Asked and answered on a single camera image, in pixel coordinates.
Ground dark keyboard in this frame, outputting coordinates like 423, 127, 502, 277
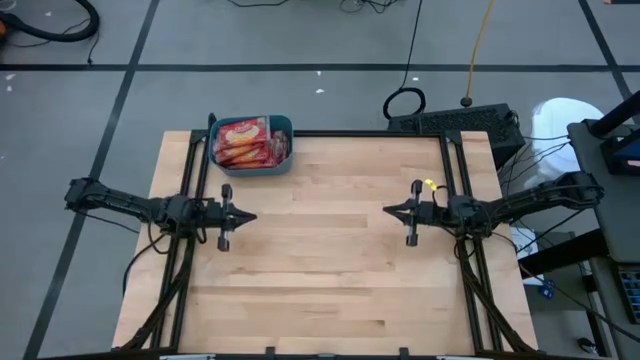
617, 269, 640, 325

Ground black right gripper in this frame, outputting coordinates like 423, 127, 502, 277
383, 179, 451, 248

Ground black pole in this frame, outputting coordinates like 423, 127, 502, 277
587, 89, 640, 139

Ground tangled black cables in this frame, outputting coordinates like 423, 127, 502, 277
339, 0, 401, 15

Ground black computer case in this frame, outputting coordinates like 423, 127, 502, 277
387, 103, 526, 156

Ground dark blue device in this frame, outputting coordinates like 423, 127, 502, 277
599, 134, 640, 176

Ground thick black hose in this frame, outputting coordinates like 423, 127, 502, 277
0, 0, 101, 44

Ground long black floor cable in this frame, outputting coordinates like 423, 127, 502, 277
519, 263, 640, 345

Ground grey equipment cart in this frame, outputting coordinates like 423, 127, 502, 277
567, 119, 640, 360

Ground white paper sheet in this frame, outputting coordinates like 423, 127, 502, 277
510, 227, 546, 286

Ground thin black floor cable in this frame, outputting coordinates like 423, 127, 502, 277
224, 0, 291, 9

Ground teal plastic basket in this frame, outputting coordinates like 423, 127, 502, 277
207, 113, 295, 178

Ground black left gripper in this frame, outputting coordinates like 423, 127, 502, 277
197, 183, 258, 253

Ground black looped cable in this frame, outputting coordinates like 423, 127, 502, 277
382, 0, 428, 122

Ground white round stool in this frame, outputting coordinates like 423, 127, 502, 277
530, 97, 606, 189

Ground yellow hanging cable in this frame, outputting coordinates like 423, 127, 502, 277
460, 0, 496, 109

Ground black cart support beam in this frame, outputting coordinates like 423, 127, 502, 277
518, 228, 609, 279

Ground black aluminium table frame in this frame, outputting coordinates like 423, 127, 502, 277
119, 128, 539, 360

